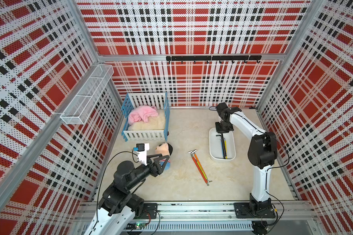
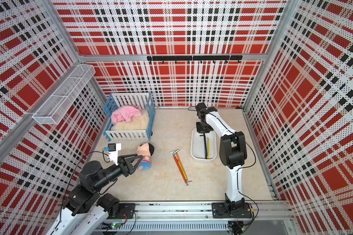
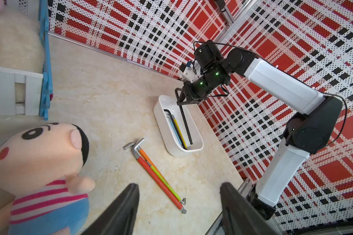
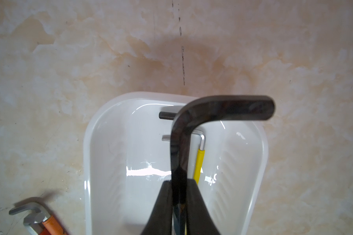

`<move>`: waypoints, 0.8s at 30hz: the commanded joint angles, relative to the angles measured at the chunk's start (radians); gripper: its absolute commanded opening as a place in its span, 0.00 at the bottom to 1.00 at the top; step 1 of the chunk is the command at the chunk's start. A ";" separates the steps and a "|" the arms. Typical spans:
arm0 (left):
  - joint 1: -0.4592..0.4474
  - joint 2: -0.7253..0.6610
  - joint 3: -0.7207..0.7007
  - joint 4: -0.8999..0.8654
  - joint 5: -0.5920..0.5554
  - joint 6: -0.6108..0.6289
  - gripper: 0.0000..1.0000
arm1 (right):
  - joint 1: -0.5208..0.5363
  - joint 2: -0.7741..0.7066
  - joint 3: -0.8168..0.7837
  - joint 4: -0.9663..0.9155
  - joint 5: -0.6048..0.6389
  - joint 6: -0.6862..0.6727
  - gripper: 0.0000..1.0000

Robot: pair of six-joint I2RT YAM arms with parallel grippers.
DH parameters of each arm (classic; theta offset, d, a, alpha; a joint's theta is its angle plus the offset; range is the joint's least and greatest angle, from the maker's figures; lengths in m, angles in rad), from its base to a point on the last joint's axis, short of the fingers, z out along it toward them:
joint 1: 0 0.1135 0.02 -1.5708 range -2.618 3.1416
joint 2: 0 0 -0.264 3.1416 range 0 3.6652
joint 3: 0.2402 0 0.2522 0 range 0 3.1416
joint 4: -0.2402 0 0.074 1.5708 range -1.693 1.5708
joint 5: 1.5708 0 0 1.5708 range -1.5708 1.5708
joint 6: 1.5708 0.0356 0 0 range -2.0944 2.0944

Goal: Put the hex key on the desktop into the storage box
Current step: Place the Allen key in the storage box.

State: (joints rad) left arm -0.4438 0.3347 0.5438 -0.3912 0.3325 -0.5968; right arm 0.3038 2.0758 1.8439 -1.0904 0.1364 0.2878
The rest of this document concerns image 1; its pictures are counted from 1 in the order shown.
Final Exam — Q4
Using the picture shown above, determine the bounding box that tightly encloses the cream fluffy mattress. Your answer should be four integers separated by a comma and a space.
128, 110, 166, 131

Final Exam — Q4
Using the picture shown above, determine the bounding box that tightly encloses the red sleeve hex key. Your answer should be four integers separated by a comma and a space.
188, 150, 209, 186

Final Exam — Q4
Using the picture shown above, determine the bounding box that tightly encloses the pink plush blanket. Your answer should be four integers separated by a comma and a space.
128, 105, 159, 125

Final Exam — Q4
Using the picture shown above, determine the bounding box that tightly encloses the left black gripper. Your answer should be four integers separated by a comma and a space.
126, 153, 169, 190

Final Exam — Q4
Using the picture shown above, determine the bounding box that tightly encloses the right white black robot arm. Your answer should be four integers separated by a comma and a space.
215, 103, 277, 214

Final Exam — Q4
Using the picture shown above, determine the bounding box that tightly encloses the blue white toy crib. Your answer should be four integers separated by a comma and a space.
121, 93, 170, 142

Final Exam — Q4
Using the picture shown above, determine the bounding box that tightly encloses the plush doll striped hat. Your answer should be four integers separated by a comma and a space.
155, 143, 173, 170

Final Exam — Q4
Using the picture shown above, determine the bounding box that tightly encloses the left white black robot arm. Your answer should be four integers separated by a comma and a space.
85, 154, 170, 235

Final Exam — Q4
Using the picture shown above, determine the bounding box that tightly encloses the black wall hook rail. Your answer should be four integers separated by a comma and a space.
166, 55, 262, 62

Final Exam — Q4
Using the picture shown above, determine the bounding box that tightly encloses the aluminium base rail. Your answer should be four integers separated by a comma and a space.
73, 201, 315, 233

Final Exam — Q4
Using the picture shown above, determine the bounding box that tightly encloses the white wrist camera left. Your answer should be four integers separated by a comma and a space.
133, 143, 150, 165

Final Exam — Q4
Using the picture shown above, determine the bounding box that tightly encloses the yellow sleeve hex key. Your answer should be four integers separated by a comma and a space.
224, 138, 227, 159

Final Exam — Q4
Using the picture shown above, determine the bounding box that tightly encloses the white wire mesh shelf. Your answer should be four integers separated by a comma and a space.
61, 64, 113, 125

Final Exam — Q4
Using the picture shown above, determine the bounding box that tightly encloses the white plastic storage box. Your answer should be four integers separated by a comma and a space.
209, 128, 236, 163

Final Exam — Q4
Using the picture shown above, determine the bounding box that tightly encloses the black large hex key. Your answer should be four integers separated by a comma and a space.
216, 133, 225, 159

